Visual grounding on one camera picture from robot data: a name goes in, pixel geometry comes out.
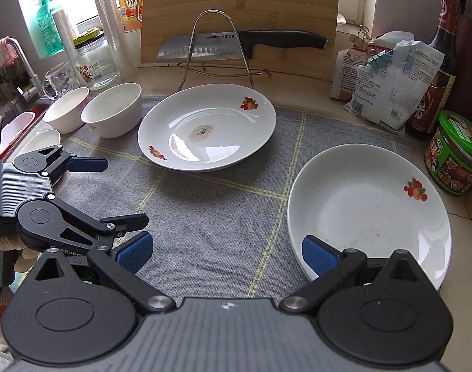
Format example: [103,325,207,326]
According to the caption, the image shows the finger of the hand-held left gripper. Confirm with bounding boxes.
[50,197,150,252]
[44,145,109,184]

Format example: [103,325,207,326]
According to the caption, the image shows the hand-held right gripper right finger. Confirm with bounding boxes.
[279,236,430,314]

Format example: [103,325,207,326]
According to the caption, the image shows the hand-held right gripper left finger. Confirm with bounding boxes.
[24,231,176,316]

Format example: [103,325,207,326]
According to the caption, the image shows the white floral plate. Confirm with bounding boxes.
[137,83,277,173]
[287,144,452,291]

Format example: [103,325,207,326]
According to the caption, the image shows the person's left hand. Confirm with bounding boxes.
[0,237,41,277]

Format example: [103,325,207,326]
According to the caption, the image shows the white plastic colander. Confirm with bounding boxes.
[0,112,37,159]

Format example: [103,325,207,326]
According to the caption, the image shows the steel sink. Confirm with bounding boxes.
[0,81,56,132]

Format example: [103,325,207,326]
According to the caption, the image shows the clear glass mug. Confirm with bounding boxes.
[41,61,82,99]

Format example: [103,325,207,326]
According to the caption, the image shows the grey and teal checkered towel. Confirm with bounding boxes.
[11,93,415,307]

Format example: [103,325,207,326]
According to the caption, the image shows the glass jar with green lid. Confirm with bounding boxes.
[73,28,119,91]

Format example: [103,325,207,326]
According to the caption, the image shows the metal faucet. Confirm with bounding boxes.
[5,38,45,101]

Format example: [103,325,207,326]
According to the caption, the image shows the roll of clear plastic bags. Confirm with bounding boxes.
[52,6,82,86]

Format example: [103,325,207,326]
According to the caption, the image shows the pink cloth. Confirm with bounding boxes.
[0,37,21,74]

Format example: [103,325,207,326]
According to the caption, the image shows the stack of clear plastic cups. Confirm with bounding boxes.
[88,0,138,82]

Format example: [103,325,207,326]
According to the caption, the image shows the green dish soap bottle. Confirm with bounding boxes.
[34,0,65,57]

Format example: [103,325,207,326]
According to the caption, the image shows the orange cooking wine bottle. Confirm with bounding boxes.
[116,0,147,32]

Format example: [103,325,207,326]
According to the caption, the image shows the green-lidded sauce jar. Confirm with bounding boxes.
[424,110,472,196]

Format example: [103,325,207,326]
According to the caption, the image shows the white plastic packet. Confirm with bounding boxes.
[343,40,445,135]

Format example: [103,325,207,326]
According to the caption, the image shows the white and orange packet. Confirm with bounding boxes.
[330,33,397,102]

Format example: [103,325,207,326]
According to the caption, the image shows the dark soy sauce bottle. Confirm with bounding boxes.
[404,0,463,142]

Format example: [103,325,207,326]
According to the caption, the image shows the green clip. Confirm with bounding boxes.
[365,50,395,71]

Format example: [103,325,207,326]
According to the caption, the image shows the metal binder clip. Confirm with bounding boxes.
[348,24,372,53]

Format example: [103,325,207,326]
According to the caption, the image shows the bamboo cutting board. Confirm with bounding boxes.
[140,0,339,82]

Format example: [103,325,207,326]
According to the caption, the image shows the metal wire rack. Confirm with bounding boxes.
[178,10,269,91]

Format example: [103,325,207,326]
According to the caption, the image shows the black-handled kitchen knife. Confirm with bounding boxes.
[157,30,329,63]

